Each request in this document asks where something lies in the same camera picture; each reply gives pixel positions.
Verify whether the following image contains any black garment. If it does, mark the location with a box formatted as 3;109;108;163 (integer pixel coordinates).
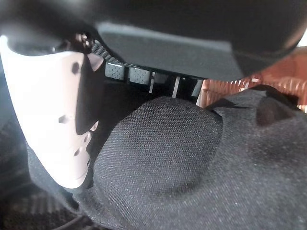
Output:
0;86;307;230

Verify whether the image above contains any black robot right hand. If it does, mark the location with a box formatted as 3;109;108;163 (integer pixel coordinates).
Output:
0;0;307;194

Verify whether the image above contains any rectangular wicker laundry basket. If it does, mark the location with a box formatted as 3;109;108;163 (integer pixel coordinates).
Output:
196;46;307;113

